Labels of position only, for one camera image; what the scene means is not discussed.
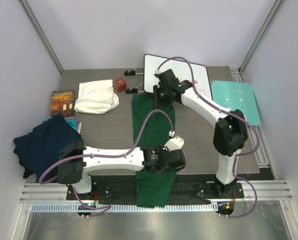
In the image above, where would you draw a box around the green t-shirt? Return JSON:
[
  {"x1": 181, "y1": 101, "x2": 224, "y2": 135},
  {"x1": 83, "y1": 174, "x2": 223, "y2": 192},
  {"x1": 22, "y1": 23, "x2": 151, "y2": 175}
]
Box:
[{"x1": 131, "y1": 93, "x2": 176, "y2": 208}]

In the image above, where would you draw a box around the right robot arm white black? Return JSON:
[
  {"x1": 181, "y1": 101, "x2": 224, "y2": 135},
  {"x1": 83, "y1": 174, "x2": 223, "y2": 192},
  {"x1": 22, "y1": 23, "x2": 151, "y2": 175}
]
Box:
[{"x1": 153, "y1": 69, "x2": 248, "y2": 198}]

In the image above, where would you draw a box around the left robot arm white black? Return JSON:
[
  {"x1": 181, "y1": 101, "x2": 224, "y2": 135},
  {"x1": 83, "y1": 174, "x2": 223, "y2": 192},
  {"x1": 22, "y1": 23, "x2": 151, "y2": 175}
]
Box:
[{"x1": 56, "y1": 136, "x2": 186, "y2": 200}]

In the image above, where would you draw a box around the whiteboard black stand foot near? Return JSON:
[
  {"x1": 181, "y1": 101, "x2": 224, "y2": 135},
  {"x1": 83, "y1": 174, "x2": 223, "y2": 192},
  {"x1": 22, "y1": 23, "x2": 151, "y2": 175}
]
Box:
[{"x1": 125, "y1": 84, "x2": 144, "y2": 94}]

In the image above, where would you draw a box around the whiteboard black stand foot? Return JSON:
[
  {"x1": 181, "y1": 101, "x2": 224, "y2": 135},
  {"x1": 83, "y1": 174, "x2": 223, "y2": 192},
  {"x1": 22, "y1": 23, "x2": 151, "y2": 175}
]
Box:
[
  {"x1": 125, "y1": 84, "x2": 144, "y2": 94},
  {"x1": 123, "y1": 62, "x2": 144, "y2": 76}
]

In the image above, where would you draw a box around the whiteboard black stand foot far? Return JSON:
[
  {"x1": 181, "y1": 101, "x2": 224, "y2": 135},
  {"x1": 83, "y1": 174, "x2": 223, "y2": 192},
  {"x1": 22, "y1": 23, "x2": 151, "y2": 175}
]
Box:
[{"x1": 123, "y1": 62, "x2": 144, "y2": 76}]

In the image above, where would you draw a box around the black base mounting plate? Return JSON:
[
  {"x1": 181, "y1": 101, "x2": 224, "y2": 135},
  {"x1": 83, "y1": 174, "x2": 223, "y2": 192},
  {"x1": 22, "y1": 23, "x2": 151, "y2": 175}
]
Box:
[{"x1": 79, "y1": 174, "x2": 245, "y2": 205}]

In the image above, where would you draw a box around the red brown cube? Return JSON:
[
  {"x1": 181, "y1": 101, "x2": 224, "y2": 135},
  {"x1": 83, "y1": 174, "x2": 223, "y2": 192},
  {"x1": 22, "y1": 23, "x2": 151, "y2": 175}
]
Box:
[{"x1": 114, "y1": 77, "x2": 127, "y2": 93}]

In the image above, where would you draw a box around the white folded t-shirt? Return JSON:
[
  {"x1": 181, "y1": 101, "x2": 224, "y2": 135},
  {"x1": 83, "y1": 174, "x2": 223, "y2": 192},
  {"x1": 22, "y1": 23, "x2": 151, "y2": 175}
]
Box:
[{"x1": 74, "y1": 79, "x2": 119, "y2": 115}]

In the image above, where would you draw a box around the teal plastic cutting board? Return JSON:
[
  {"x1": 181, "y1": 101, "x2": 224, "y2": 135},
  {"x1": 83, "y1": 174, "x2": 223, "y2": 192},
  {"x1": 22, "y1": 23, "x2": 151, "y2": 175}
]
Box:
[{"x1": 211, "y1": 80, "x2": 261, "y2": 126}]

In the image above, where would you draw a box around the teal t-shirt under pile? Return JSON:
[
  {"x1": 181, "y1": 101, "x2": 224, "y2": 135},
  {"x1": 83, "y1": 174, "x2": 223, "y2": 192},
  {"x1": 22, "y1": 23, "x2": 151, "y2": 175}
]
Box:
[{"x1": 66, "y1": 119, "x2": 82, "y2": 133}]

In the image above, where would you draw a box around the brown paperback book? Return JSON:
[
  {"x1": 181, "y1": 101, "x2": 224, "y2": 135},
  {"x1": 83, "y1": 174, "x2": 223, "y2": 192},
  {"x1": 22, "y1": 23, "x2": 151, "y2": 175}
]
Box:
[{"x1": 50, "y1": 90, "x2": 75, "y2": 119}]

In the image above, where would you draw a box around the navy blue t-shirt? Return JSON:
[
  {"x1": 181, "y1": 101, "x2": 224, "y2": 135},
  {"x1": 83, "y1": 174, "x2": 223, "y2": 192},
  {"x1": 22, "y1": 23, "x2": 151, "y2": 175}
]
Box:
[{"x1": 13, "y1": 113, "x2": 82, "y2": 177}]

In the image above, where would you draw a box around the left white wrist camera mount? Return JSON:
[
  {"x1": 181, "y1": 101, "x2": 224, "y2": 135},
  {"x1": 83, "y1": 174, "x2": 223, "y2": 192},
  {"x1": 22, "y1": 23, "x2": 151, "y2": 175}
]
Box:
[{"x1": 163, "y1": 130, "x2": 184, "y2": 151}]

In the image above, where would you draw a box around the white whiteboard with black frame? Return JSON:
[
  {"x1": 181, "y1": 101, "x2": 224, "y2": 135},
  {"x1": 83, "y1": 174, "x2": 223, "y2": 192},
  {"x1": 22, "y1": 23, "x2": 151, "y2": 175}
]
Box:
[{"x1": 143, "y1": 54, "x2": 212, "y2": 99}]

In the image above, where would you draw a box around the perforated metal rail strip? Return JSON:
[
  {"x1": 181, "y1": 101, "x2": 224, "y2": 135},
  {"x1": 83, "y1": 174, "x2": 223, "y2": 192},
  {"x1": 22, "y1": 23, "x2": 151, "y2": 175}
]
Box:
[{"x1": 31, "y1": 202, "x2": 218, "y2": 213}]

